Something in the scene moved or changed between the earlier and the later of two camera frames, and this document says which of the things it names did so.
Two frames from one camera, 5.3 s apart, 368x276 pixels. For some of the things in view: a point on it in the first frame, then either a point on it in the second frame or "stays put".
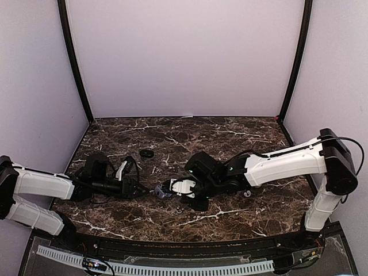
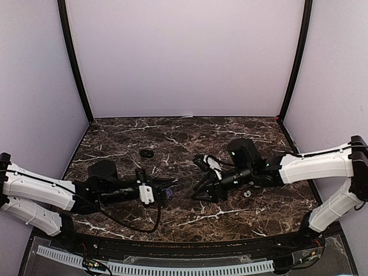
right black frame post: (305, 37) stays put
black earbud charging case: (146, 153) stays put
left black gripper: (130, 189) to (158, 184)
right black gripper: (201, 206) to (214, 187)
